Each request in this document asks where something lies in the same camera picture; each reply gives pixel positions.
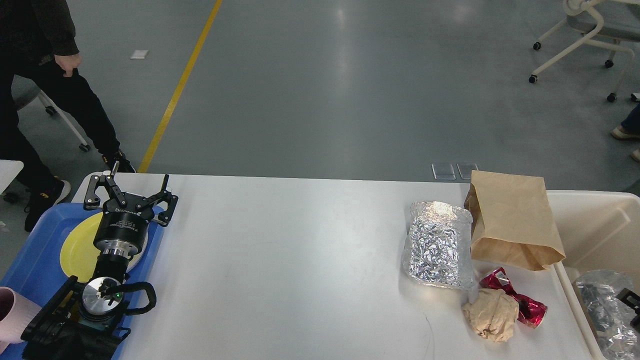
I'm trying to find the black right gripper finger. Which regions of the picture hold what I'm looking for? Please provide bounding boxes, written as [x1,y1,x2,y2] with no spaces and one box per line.
[615,289,640,331]

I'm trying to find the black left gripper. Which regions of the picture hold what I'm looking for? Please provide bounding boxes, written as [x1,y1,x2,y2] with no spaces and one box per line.
[83,161,179,258]

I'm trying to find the foil bag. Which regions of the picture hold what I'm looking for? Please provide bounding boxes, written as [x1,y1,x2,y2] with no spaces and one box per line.
[402,201,474,291]
[574,269,639,360]

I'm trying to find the yellow plastic plate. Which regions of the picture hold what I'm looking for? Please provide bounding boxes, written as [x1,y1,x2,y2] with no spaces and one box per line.
[59,212,103,283]

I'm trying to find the dark green mug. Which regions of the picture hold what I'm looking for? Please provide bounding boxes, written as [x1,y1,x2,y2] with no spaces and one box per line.
[79,317,118,333]

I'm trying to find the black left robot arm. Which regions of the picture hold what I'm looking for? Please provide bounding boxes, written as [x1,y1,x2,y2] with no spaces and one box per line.
[22,162,179,360]

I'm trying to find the pink plate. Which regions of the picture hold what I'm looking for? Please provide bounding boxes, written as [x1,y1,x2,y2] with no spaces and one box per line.
[126,234,149,273]

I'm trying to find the beige plastic bin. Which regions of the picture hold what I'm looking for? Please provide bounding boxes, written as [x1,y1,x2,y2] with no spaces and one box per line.
[547,190,640,360]

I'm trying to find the red foil wrapper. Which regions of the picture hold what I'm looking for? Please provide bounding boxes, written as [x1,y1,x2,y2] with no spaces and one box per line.
[478,267,547,329]

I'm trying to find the blue plastic tray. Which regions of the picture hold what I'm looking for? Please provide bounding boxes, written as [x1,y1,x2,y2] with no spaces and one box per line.
[0,203,165,360]

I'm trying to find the white side table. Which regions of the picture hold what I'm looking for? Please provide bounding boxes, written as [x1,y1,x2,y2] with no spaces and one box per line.
[0,159,24,204]

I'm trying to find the crumpled brown paper ball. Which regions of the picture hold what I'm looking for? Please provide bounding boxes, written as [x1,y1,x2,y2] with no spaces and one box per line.
[462,288,519,343]

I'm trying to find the small brown paper bag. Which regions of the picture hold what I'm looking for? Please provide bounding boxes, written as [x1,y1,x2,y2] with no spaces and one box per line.
[464,170,566,271]

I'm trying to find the pink ribbed cup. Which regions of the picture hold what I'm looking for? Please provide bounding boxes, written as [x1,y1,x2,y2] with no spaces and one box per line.
[0,286,42,353]

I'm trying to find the white floor tag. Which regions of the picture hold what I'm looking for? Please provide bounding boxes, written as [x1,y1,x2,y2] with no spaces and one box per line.
[129,49,149,60]

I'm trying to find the person at right edge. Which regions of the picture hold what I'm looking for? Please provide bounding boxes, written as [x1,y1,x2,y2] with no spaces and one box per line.
[610,104,640,141]

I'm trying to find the person in black clothes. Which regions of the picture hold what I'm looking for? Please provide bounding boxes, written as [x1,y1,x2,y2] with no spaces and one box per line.
[0,0,135,232]

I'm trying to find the clear floor plate right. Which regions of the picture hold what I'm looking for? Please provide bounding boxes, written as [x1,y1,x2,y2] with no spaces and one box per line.
[456,162,479,181]

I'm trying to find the clear floor plate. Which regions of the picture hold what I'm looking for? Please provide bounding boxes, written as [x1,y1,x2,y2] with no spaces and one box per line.
[430,162,457,182]
[456,162,479,181]

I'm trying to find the clear floor plate left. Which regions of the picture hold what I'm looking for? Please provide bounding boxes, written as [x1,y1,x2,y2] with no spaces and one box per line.
[430,162,457,182]

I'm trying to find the white office chair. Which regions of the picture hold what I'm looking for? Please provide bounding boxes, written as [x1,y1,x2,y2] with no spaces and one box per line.
[528,0,640,103]

